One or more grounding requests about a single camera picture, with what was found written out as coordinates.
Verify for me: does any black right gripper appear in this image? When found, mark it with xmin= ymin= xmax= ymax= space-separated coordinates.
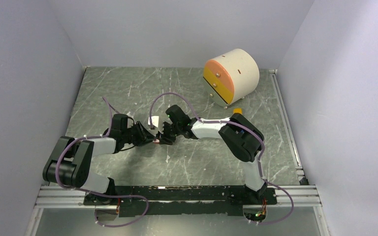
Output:
xmin=156 ymin=120 xmax=182 ymax=145

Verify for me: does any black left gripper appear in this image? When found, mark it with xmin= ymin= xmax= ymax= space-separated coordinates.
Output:
xmin=122 ymin=120 xmax=156 ymax=147

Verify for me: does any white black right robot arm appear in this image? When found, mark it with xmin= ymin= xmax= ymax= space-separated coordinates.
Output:
xmin=148 ymin=105 xmax=267 ymax=204

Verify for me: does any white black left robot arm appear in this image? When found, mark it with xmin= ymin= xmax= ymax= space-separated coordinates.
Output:
xmin=42 ymin=114 xmax=155 ymax=205

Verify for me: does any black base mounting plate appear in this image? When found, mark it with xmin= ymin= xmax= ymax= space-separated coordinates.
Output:
xmin=83 ymin=185 xmax=277 ymax=217

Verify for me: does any yellow eraser block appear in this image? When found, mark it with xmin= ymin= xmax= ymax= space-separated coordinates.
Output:
xmin=233 ymin=108 xmax=243 ymax=115

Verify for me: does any cream round drawer cabinet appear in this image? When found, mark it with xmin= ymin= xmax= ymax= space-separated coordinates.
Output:
xmin=203 ymin=49 xmax=260 ymax=108

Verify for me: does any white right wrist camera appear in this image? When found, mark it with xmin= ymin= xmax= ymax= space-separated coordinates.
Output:
xmin=148 ymin=116 xmax=161 ymax=129

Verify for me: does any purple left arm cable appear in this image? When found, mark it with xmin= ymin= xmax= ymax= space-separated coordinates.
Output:
xmin=54 ymin=96 xmax=150 ymax=228

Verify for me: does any aluminium frame rail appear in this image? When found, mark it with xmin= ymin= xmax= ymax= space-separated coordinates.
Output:
xmin=34 ymin=185 xmax=322 ymax=209

